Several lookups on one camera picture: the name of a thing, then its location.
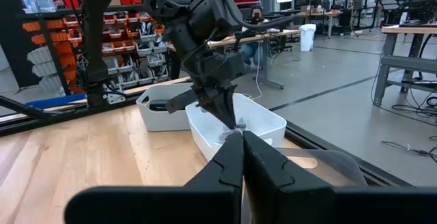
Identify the white hanging cable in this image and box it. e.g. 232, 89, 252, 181
251, 42, 264, 100

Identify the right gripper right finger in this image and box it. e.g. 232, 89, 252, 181
242, 130, 335, 224

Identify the shelf rack with parts bins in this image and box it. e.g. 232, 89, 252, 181
20, 9, 171, 97

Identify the white plastic bin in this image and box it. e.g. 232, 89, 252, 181
185, 93, 287, 162

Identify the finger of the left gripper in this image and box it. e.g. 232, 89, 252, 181
198, 92, 230, 128
218, 85, 238, 130

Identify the black stapler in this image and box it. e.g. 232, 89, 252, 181
148, 99, 171, 112

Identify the small background table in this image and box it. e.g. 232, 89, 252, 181
300, 8, 344, 39

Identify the grey plastic bin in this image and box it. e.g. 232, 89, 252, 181
135, 82, 199, 132

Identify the person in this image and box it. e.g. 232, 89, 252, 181
238, 5, 271, 67

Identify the clear plastic storage box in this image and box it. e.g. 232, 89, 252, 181
20, 0, 57, 14

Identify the lilac staple remover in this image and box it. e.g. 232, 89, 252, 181
218, 126, 245, 143

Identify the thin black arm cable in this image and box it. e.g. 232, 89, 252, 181
235, 13, 298, 32

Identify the white trash can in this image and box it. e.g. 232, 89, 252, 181
298, 23, 318, 53

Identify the grey metal workbench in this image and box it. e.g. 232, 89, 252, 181
371, 24, 437, 107

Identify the long wooden work table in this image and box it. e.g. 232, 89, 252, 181
206, 28, 302, 90

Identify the black floor cable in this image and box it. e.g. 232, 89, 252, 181
370, 80, 437, 120
380, 135, 437, 164

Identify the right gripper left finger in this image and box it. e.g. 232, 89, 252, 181
184, 132, 244, 224

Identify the blue panel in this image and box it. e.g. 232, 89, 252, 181
25, 93, 89, 110

